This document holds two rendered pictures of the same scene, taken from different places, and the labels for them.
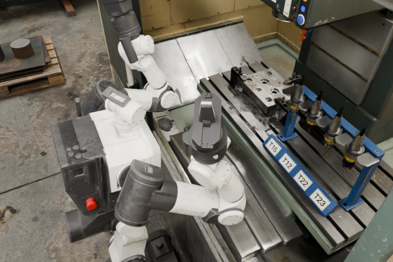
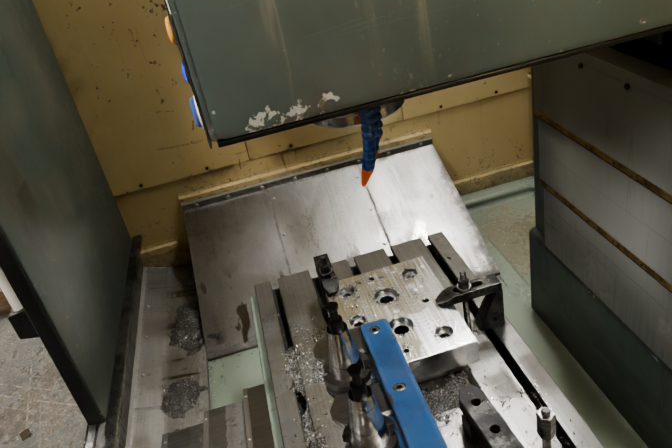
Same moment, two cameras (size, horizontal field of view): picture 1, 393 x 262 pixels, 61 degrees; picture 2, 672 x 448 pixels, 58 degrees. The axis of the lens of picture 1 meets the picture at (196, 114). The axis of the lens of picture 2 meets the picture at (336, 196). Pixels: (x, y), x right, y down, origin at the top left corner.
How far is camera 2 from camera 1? 0.96 m
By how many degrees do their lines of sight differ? 20
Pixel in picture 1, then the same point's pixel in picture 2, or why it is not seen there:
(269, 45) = (513, 192)
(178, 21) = (267, 151)
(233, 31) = (406, 166)
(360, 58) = (653, 226)
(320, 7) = (237, 59)
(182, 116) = (234, 377)
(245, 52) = (430, 212)
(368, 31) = (653, 140)
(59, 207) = not seen: outside the picture
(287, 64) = not seen: hidden behind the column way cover
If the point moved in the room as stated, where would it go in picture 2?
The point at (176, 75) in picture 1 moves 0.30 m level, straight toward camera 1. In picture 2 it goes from (248, 273) to (218, 342)
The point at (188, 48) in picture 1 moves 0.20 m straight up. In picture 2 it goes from (291, 208) to (277, 154)
